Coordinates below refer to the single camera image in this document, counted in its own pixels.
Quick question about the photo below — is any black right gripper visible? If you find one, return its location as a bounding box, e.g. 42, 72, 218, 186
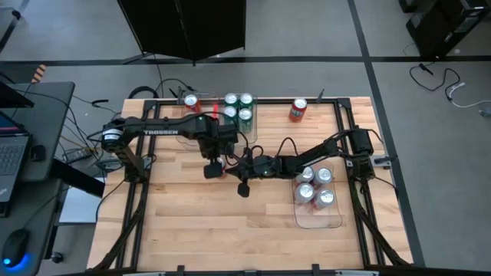
224, 155, 285, 199

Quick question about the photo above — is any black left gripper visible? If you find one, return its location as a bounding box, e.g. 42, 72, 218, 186
199, 133, 239, 180

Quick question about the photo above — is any red Fanta strawberry can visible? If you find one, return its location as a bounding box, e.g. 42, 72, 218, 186
183, 93, 202, 114
288, 97, 309, 124

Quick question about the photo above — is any grey arm base box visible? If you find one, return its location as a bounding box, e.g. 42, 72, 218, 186
95, 157, 124, 173
369, 154, 393, 170

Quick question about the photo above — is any grey partition foot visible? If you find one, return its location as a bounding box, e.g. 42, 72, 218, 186
120, 51, 155, 65

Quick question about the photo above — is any black desk bar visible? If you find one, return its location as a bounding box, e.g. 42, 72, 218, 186
48, 157, 107, 199

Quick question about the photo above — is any black remote control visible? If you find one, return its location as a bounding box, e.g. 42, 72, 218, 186
62, 147, 94, 164

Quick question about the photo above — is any black folding partition screen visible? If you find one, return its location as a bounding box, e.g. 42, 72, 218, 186
116, 0, 247, 65

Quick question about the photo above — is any white sheet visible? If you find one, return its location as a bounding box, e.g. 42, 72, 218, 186
58, 186, 107, 225

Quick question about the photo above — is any dark grey desk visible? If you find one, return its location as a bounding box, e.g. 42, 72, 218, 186
0, 80, 77, 276

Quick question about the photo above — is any small black desk item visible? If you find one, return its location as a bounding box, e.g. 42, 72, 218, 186
29, 143, 48, 163

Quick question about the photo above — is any orange black striped tape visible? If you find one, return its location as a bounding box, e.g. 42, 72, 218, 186
31, 63, 48, 84

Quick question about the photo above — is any black laptop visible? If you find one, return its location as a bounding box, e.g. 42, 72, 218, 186
0, 110, 32, 204

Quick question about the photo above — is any black mouse blue light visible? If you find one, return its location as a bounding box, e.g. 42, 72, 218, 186
1, 228, 31, 268

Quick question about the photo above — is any black cabinet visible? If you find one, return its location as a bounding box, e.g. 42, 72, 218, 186
397, 0, 491, 59

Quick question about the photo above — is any black stand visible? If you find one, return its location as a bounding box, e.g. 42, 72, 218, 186
0, 6, 22, 53

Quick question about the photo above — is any black looped floor cable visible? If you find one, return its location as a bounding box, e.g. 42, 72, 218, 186
127, 85, 160, 100

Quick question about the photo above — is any black floor cable plug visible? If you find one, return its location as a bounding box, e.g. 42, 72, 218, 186
408, 62, 462, 101

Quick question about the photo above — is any white floor cable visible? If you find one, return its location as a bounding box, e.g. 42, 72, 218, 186
446, 81, 491, 110

